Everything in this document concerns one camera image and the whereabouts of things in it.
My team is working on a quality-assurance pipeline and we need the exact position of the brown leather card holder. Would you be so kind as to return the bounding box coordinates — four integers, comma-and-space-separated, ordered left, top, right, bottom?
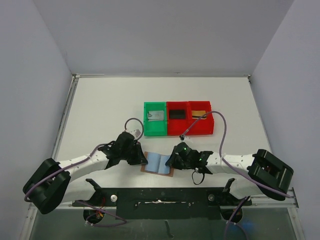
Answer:
140, 151, 174, 177

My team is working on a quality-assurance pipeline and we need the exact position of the green plastic bin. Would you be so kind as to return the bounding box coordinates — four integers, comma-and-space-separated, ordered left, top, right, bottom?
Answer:
143, 102, 167, 137

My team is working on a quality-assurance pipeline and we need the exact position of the black VIP card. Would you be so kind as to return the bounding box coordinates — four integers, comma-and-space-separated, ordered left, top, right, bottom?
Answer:
169, 109, 186, 120

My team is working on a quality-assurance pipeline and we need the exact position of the gold VIP card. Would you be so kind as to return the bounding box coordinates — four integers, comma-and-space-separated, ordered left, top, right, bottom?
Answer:
191, 110, 207, 119

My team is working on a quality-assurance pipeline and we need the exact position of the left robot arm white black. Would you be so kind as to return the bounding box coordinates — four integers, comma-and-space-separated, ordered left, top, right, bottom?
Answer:
22, 131, 148, 214

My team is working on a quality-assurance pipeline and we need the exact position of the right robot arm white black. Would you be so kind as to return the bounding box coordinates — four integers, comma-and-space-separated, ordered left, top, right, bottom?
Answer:
165, 142, 294, 201

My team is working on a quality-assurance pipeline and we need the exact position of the blue white striped card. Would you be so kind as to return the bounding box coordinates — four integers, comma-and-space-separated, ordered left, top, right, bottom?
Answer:
147, 110, 165, 122

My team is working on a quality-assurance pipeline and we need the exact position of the middle red plastic bin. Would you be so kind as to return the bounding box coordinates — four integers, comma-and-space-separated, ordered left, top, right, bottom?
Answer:
166, 101, 191, 136

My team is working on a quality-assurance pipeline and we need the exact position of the red plastic bin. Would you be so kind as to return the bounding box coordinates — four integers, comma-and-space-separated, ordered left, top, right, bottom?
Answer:
187, 101, 215, 136
166, 101, 191, 136

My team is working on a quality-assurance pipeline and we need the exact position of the right red plastic bin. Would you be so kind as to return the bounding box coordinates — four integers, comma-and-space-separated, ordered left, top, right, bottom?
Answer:
187, 101, 215, 136

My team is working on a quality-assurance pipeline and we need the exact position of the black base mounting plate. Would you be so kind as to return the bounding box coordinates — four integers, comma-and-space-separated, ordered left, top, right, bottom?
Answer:
85, 187, 240, 220

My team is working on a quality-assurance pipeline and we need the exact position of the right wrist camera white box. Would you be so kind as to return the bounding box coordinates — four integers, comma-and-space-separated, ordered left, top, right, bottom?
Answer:
179, 134, 189, 141

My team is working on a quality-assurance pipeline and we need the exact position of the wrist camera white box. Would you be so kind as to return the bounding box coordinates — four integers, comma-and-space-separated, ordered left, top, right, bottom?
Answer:
179, 134, 189, 141
125, 129, 141, 139

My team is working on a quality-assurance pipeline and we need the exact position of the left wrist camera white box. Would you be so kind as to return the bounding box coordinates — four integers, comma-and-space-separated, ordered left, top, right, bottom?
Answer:
125, 129, 141, 139

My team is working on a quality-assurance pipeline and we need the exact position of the aluminium front rail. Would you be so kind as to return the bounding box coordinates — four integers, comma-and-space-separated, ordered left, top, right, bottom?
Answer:
23, 182, 295, 214

